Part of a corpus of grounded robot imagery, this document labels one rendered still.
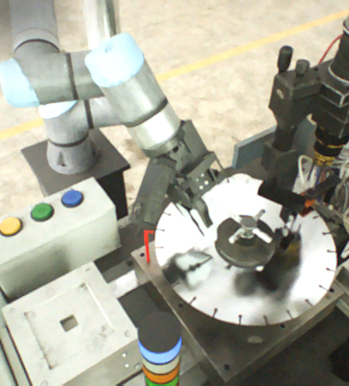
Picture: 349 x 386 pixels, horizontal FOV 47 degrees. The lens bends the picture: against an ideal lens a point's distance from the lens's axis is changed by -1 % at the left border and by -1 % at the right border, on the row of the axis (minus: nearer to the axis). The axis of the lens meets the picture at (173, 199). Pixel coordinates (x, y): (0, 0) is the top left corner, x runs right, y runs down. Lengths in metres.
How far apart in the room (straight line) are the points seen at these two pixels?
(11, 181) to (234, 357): 1.82
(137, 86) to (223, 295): 0.36
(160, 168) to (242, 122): 2.03
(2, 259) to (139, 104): 0.44
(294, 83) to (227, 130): 1.95
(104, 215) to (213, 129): 1.72
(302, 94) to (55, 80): 0.36
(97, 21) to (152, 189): 0.51
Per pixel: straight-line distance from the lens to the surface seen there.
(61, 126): 1.10
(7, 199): 2.26
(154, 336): 0.43
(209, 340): 0.76
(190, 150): 0.63
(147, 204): 0.60
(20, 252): 0.85
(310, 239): 0.79
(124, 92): 0.56
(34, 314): 0.77
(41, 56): 0.67
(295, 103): 0.60
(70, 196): 0.90
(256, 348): 0.77
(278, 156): 0.66
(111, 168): 1.18
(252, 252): 0.73
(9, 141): 2.62
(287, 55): 0.62
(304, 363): 0.89
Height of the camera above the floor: 1.55
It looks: 48 degrees down
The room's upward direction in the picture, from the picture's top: straight up
